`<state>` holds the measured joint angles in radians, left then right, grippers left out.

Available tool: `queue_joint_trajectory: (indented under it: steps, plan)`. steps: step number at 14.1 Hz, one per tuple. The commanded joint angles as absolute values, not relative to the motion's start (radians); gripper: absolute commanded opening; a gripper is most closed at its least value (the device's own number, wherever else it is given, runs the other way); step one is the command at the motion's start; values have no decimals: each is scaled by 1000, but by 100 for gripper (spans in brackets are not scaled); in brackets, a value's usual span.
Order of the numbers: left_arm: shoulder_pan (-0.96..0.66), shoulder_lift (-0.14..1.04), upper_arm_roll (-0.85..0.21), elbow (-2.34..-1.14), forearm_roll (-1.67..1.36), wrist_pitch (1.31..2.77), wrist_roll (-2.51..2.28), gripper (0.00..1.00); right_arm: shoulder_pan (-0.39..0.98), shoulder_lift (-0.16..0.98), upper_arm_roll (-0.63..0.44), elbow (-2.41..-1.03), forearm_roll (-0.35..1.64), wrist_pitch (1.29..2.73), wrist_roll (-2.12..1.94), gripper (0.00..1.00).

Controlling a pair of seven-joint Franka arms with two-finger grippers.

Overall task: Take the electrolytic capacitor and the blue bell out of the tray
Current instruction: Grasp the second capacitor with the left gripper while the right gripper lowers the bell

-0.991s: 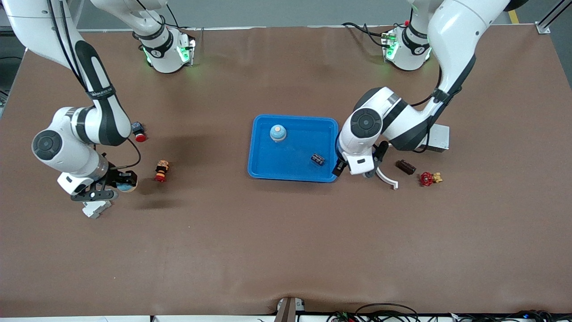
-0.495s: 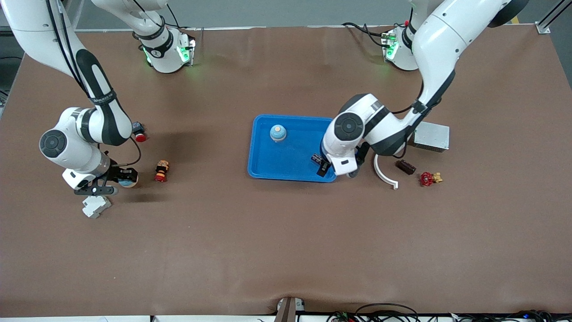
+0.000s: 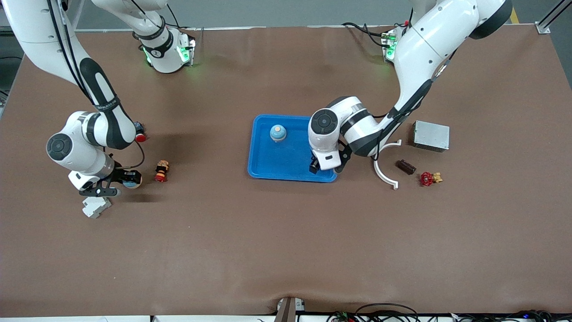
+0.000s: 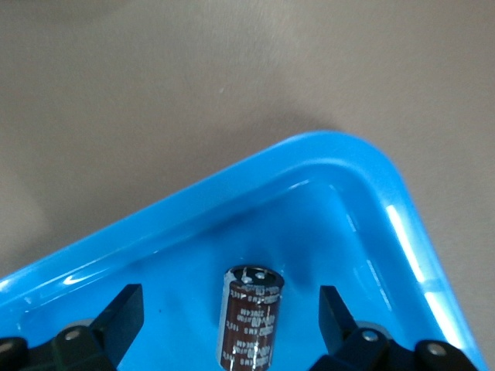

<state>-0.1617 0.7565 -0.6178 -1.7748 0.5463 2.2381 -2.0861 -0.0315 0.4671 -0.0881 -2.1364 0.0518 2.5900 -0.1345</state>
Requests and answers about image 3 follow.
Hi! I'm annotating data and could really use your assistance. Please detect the white circuit breaker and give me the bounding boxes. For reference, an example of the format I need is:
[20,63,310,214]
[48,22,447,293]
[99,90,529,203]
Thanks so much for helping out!
[82,196,112,219]

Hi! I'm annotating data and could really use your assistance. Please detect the white curved plastic bracket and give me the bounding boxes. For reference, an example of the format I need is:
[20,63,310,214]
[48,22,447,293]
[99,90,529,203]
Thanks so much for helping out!
[373,139,403,191]

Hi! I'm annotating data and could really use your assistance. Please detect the grey metal box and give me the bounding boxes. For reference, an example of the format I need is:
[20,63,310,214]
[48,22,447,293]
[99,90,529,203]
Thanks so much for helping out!
[412,120,450,153]

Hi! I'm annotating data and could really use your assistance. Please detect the aluminium frame profile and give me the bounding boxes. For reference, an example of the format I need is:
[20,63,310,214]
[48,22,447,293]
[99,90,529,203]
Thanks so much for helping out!
[538,0,572,34]

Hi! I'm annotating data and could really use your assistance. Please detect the black cable bundle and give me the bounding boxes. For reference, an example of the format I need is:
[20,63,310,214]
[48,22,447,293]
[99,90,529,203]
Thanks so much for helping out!
[456,309,572,322]

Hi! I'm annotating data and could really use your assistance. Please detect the black looped cable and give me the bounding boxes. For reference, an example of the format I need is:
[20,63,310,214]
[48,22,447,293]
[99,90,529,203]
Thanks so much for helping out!
[355,303,419,322]

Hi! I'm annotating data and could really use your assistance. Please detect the black arm base cable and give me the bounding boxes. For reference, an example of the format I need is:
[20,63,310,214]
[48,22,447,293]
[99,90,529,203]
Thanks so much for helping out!
[342,21,389,49]

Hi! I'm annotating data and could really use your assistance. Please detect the red handle brass valve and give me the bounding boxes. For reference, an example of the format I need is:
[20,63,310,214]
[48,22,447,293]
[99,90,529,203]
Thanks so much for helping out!
[419,171,443,187]

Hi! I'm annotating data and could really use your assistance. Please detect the grey metal clamp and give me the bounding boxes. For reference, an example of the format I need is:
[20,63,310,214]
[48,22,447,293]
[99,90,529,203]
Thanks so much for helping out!
[273,297,307,322]

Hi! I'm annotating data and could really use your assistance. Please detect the blue plastic tray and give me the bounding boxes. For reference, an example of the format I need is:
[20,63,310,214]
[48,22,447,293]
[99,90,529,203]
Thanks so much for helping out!
[247,114,339,183]

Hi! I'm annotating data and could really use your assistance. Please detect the brown table cover mat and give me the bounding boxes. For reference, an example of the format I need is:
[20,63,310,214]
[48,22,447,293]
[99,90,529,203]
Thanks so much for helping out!
[0,25,572,318]

